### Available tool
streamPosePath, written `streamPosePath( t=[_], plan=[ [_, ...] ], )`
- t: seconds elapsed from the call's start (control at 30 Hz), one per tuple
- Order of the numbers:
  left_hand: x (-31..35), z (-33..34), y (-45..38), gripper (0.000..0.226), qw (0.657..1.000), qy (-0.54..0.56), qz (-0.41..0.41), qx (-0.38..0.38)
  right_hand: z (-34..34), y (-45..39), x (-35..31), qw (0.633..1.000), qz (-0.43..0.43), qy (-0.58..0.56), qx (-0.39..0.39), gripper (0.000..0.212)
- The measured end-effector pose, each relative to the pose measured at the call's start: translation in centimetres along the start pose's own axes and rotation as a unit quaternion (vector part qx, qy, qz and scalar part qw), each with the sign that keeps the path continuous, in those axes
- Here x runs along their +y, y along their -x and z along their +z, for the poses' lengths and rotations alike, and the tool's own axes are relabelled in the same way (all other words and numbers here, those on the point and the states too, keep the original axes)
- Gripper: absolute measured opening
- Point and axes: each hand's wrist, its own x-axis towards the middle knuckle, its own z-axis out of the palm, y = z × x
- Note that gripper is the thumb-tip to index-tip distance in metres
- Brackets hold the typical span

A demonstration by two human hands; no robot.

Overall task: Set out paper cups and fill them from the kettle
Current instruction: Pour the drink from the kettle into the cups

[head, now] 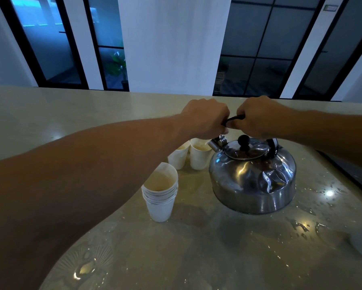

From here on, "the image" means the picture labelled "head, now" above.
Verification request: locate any person's left hand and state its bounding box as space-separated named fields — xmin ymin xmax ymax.
xmin=180 ymin=98 xmax=230 ymax=140

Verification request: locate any person's right hand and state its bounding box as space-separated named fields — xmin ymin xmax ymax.
xmin=226 ymin=95 xmax=291 ymax=141

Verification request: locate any stainless steel kettle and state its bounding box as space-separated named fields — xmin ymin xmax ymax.
xmin=207 ymin=114 xmax=297 ymax=215

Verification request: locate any person's left forearm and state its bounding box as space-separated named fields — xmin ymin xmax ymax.
xmin=0 ymin=113 xmax=184 ymax=290

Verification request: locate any person's right forearm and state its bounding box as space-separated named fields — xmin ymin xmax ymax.
xmin=285 ymin=107 xmax=362 ymax=173

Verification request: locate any steel kettle lid black knob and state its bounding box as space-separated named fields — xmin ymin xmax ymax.
xmin=223 ymin=135 xmax=271 ymax=161

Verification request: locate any white paper cup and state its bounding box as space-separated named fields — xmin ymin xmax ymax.
xmin=189 ymin=138 xmax=214 ymax=171
xmin=168 ymin=141 xmax=191 ymax=171

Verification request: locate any black framed grid window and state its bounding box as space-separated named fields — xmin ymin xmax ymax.
xmin=212 ymin=0 xmax=324 ymax=99

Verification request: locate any white curtain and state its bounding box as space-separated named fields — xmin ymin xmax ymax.
xmin=117 ymin=0 xmax=232 ymax=96

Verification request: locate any stack of white paper cups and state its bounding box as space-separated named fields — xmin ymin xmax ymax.
xmin=141 ymin=162 xmax=179 ymax=223

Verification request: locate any green potted plant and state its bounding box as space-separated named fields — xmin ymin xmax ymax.
xmin=106 ymin=51 xmax=129 ymax=91

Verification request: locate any black framed glass door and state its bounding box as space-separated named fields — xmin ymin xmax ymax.
xmin=0 ymin=0 xmax=89 ymax=90
xmin=292 ymin=0 xmax=362 ymax=102
xmin=82 ymin=0 xmax=130 ymax=92

